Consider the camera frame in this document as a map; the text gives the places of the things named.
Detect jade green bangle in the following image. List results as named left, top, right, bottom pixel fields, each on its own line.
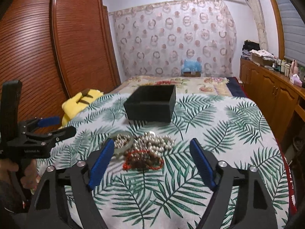
left=109, top=131, right=134, bottom=158

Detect red cord bracelet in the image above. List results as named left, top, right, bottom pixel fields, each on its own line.
left=122, top=149, right=165, bottom=171

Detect white pearl necklace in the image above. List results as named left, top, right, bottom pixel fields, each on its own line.
left=132, top=131, right=175, bottom=159

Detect black jewelry box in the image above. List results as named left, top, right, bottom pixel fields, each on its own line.
left=124, top=85, right=176, bottom=123

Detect left hand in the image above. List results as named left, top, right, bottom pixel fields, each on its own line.
left=0, top=158, right=38, bottom=190

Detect yellow plush toy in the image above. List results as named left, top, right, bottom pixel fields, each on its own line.
left=62, top=88, right=104, bottom=126

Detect palm leaf print cloth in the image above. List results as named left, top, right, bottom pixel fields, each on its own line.
left=38, top=94, right=288, bottom=228

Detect brown louvered wardrobe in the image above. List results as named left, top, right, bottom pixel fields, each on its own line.
left=1, top=0, right=121, bottom=121

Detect dark blue bed sheet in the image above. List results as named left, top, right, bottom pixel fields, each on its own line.
left=226, top=77, right=248, bottom=98

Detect floral bed blanket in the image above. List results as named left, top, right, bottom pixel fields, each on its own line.
left=111, top=76, right=232, bottom=97

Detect wooden sideboard cabinet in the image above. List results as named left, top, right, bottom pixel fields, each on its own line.
left=239, top=58, right=304, bottom=151

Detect cardboard box under toy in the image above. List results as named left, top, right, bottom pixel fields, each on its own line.
left=182, top=71, right=201, bottom=77

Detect blue plush toy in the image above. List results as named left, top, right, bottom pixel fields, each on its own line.
left=181, top=60, right=202, bottom=74

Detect pink tissue pack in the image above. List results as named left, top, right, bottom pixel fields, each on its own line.
left=290, top=74, right=302, bottom=87

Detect bottles on sideboard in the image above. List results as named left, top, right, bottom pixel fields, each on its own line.
left=272, top=58, right=291, bottom=77

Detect pink rabbit figure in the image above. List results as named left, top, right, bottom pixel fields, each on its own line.
left=290, top=60, right=299, bottom=77

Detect circle pattern curtain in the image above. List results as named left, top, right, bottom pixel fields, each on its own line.
left=111, top=0, right=237, bottom=77

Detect stack of folded clothes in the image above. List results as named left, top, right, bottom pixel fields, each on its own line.
left=241, top=40, right=260, bottom=60

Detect grey window blind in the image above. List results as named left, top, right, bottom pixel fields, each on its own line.
left=276, top=0, right=305, bottom=66

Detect cream side curtain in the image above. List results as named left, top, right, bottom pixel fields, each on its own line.
left=248, top=0, right=268, bottom=50

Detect small pearl bracelet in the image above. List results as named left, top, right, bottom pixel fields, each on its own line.
left=114, top=134, right=131, bottom=149

